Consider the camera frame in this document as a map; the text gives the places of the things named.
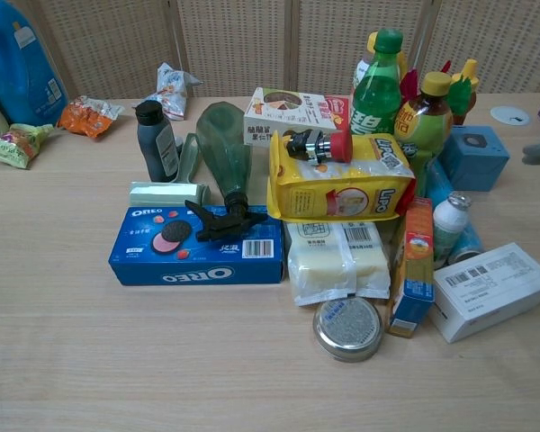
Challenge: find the round silver tin can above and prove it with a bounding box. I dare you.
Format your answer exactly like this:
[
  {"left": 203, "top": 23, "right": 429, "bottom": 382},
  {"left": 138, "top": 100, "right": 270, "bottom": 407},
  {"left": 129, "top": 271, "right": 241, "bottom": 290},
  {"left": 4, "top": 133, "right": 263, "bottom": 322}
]
[{"left": 312, "top": 296, "right": 385, "bottom": 364}]

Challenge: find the green Sprite bottle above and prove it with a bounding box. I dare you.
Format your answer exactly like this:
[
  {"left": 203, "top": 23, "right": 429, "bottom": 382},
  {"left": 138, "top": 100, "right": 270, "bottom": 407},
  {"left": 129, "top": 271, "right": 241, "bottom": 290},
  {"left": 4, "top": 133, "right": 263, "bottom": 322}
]
[{"left": 349, "top": 27, "right": 405, "bottom": 137}]

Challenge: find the white crumpled snack bag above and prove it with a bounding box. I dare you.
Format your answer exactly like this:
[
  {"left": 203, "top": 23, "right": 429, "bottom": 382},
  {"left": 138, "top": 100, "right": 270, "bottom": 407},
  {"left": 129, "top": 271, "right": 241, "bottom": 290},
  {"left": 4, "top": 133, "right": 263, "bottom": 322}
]
[{"left": 143, "top": 62, "right": 204, "bottom": 122}]

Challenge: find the yellow nozzle squeeze bottle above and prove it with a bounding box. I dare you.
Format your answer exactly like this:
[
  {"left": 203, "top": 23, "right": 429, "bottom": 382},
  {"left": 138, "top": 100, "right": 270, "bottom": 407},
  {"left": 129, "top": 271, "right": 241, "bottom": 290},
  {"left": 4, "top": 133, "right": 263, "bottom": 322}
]
[{"left": 451, "top": 58, "right": 482, "bottom": 93}]

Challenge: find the wooden lattice folding screen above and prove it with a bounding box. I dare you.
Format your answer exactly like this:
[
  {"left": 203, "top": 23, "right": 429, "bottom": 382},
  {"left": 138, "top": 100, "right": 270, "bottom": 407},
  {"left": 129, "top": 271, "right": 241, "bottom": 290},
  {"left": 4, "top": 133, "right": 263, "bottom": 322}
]
[{"left": 8, "top": 0, "right": 540, "bottom": 101}]

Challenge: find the blue Oreo cookie box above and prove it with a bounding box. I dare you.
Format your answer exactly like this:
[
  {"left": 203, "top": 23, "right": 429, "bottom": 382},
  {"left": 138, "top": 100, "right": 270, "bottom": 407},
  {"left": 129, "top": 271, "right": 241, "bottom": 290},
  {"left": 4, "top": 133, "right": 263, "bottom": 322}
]
[{"left": 108, "top": 204, "right": 286, "bottom": 287}]

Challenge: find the red emergency stop button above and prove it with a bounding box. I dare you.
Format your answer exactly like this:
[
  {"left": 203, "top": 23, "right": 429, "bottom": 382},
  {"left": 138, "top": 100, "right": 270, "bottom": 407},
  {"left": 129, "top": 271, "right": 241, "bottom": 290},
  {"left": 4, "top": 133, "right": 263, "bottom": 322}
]
[{"left": 283, "top": 127, "right": 355, "bottom": 167}]

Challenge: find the yellow cap bottle white label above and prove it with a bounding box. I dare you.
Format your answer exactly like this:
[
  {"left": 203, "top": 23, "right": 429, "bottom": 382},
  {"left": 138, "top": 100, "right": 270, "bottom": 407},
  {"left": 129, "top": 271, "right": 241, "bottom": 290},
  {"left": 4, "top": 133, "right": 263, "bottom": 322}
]
[{"left": 352, "top": 30, "right": 409, "bottom": 94}]

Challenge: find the yellow Lipo rusk bag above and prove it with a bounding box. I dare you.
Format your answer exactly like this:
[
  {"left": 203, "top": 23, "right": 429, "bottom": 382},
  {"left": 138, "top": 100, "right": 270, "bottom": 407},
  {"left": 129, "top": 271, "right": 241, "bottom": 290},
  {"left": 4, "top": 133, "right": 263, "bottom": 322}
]
[{"left": 265, "top": 130, "right": 418, "bottom": 223}]

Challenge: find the orange blue narrow box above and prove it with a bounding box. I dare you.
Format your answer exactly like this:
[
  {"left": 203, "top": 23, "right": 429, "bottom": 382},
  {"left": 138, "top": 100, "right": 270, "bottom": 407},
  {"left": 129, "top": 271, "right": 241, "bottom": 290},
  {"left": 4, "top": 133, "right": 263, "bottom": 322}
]
[{"left": 383, "top": 195, "right": 436, "bottom": 339}]

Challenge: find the blue cylindrical can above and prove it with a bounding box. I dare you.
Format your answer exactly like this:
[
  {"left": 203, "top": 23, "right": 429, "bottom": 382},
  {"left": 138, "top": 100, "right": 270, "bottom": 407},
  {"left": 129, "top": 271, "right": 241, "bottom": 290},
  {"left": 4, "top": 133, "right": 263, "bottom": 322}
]
[{"left": 424, "top": 157, "right": 485, "bottom": 267}]

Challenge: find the green spray bottle black trigger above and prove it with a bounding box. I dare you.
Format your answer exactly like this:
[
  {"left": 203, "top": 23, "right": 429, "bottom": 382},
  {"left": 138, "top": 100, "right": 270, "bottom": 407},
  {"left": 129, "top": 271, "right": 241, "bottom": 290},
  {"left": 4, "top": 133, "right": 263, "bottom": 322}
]
[{"left": 184, "top": 102, "right": 270, "bottom": 245}]

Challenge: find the white nut cake box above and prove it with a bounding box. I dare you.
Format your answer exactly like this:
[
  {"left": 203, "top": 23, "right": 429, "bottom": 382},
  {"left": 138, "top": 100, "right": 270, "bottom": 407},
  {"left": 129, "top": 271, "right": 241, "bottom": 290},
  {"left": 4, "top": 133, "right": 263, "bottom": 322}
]
[{"left": 243, "top": 86, "right": 357, "bottom": 148}]

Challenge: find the yellow cap iced tea bottle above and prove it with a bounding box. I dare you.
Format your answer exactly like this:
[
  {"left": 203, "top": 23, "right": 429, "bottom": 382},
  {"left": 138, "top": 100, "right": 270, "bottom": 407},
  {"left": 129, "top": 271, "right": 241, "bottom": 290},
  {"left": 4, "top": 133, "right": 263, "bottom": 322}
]
[{"left": 392, "top": 71, "right": 455, "bottom": 195}]

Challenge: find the small white yogurt bottle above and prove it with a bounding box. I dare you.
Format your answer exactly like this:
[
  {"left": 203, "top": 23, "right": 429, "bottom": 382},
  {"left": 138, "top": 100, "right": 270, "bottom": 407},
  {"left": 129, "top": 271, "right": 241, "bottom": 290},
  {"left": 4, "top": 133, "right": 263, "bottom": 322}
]
[{"left": 431, "top": 190, "right": 473, "bottom": 272}]

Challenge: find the white labelled carton box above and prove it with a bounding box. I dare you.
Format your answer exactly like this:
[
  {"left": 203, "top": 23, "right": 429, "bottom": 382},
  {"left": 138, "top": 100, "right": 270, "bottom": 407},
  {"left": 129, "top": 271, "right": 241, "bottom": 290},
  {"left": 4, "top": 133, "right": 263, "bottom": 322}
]
[{"left": 428, "top": 242, "right": 540, "bottom": 345}]

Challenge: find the green orange snack bag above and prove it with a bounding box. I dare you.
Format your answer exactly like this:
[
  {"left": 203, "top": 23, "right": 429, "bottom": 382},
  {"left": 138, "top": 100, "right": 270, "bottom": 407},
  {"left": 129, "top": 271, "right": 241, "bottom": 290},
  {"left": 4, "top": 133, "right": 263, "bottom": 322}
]
[{"left": 0, "top": 122, "right": 56, "bottom": 171}]

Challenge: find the dark grey bottle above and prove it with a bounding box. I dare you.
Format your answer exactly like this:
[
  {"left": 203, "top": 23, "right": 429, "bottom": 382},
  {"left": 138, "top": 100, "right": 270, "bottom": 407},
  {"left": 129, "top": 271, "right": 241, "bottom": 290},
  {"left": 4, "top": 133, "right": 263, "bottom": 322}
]
[{"left": 134, "top": 100, "right": 184, "bottom": 184}]

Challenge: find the blue cube speaker box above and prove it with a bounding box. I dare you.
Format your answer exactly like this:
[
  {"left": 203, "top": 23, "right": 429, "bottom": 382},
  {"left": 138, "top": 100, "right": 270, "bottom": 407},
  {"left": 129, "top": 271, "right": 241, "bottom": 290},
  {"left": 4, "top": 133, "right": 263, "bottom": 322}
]
[{"left": 437, "top": 124, "right": 511, "bottom": 193}]

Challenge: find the large blue detergent bottle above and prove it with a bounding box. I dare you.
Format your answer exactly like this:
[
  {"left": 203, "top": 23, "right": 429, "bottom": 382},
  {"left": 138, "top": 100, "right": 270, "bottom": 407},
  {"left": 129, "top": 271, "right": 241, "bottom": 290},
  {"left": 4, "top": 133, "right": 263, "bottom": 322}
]
[{"left": 0, "top": 0, "right": 71, "bottom": 128}]

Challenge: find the green red leaf toy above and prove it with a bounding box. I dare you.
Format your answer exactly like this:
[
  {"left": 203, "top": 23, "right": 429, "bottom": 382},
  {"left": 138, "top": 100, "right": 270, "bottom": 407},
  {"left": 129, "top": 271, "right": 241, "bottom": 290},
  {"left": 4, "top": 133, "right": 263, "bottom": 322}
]
[{"left": 399, "top": 59, "right": 474, "bottom": 126}]

